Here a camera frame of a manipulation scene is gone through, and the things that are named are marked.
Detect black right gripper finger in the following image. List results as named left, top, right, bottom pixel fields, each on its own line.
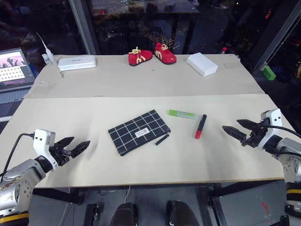
left=237, top=119, right=255, bottom=131
left=222, top=125, right=250, bottom=143

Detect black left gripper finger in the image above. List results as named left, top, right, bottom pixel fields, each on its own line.
left=54, top=137, right=75, bottom=151
left=69, top=140, right=91, bottom=159

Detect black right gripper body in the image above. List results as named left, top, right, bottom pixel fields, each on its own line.
left=241, top=119, right=269, bottom=148

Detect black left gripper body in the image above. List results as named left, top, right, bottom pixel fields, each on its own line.
left=48, top=144, right=72, bottom=167

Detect black white grid pencil case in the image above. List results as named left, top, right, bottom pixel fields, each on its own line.
left=108, top=109, right=172, bottom=157

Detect white flat rectangular case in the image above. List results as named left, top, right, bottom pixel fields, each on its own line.
left=57, top=55, right=97, bottom=71

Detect black red marker pen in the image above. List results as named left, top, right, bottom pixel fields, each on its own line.
left=194, top=114, right=207, bottom=140

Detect green block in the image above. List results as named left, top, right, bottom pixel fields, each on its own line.
left=262, top=65, right=277, bottom=81

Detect green highlighter pen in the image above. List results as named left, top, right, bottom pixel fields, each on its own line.
left=168, top=109, right=197, bottom=120

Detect white cardboard box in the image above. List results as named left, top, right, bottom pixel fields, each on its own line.
left=186, top=53, right=219, bottom=77

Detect dark rounded shape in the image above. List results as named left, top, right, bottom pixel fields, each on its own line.
left=109, top=202, right=140, bottom=226
left=166, top=200, right=199, bottom=226

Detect laptop computer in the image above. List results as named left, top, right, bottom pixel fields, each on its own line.
left=0, top=48, right=36, bottom=122

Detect white glue tube with nozzle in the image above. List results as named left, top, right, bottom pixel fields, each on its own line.
left=36, top=32, right=65, bottom=79

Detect red shoe with yellow laces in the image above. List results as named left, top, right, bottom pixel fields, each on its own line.
left=128, top=46, right=153, bottom=67
left=154, top=42, right=177, bottom=65

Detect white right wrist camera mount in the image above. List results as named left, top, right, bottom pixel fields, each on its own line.
left=256, top=108, right=282, bottom=152

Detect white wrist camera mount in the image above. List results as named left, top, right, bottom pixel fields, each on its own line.
left=33, top=129, right=58, bottom=172
left=256, top=108, right=282, bottom=152

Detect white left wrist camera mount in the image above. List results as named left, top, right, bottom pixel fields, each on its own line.
left=33, top=129, right=58, bottom=172

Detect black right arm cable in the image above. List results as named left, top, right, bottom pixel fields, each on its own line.
left=257, top=125, right=301, bottom=158

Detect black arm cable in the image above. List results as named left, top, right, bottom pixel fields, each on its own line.
left=257, top=125, right=301, bottom=158
left=0, top=133, right=35, bottom=178

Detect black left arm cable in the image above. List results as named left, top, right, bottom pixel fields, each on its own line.
left=0, top=133, right=35, bottom=178

